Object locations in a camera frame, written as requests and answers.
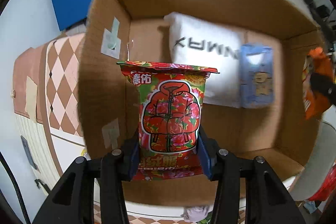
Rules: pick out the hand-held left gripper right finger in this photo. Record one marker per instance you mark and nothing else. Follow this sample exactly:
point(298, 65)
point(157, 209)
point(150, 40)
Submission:
point(204, 158)

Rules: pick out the blue tissue packet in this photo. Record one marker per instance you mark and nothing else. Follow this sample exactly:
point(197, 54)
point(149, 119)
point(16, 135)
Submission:
point(257, 77)

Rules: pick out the checkered pink cabinet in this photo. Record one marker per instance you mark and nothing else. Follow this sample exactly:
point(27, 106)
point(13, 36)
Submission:
point(44, 98)

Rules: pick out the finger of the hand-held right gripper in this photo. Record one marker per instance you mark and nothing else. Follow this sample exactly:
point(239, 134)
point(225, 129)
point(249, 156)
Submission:
point(324, 86)

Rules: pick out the red bag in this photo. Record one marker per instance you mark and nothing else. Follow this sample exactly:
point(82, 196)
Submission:
point(325, 184)

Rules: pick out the purple cloth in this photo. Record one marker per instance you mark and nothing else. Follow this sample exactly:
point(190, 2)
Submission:
point(195, 213)

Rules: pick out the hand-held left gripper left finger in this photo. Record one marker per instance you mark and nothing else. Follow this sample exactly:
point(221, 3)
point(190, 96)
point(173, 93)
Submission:
point(134, 158)

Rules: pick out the white tissue packet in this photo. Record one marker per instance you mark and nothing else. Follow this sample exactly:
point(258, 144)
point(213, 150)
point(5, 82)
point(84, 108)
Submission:
point(207, 56)

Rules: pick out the orange packet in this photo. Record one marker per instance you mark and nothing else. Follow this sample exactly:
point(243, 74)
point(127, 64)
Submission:
point(315, 82)

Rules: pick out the red floral tissue packet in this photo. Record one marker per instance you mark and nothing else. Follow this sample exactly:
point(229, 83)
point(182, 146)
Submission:
point(168, 119)

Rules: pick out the cardboard box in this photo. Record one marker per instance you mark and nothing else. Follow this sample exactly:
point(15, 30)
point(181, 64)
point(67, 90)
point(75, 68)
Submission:
point(199, 61)

